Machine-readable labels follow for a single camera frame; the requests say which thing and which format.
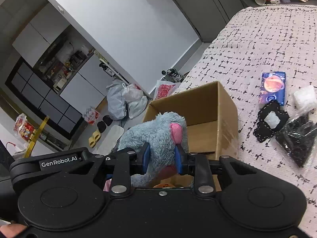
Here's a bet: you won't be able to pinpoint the grey garbage bag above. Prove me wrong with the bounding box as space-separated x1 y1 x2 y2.
106 79 127 121

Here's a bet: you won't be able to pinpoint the yellow slippers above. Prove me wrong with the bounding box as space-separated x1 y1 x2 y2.
88 130 102 148

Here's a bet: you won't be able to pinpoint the black slippers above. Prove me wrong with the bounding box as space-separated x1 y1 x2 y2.
97 115 113 133

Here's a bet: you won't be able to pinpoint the red white plastic bag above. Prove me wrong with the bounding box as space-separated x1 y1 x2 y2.
153 81 180 100

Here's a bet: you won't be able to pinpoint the white garbage bag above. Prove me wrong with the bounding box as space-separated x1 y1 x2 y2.
122 84 148 119

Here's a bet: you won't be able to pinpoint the brown cardboard box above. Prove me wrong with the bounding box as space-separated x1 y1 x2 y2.
142 81 239 191

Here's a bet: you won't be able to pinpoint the white black patterned bedspread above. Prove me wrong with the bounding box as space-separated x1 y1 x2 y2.
178 5 316 237

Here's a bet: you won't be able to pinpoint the white cabinet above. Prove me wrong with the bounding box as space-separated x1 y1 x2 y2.
60 55 113 114

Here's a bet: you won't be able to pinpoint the black pouch white patch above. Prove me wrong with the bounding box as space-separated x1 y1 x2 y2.
253 100 290 143

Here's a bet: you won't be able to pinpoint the grey pink plush toy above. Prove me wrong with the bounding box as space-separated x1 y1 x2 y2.
118 112 189 187

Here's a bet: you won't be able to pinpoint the person right hand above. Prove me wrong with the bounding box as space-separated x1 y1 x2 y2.
1 224 27 238

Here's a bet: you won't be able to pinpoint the dark grey door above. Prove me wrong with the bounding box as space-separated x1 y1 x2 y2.
173 0 256 42

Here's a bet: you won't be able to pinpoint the white soft packet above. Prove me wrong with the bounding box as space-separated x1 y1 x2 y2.
293 85 317 111

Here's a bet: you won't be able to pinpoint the black item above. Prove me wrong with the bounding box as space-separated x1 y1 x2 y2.
275 113 316 168

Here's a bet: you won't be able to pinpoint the blue planet tissue pack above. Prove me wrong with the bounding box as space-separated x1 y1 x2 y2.
258 71 286 107

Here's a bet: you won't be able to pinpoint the white bath mat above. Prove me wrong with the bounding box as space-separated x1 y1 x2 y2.
95 125 124 155

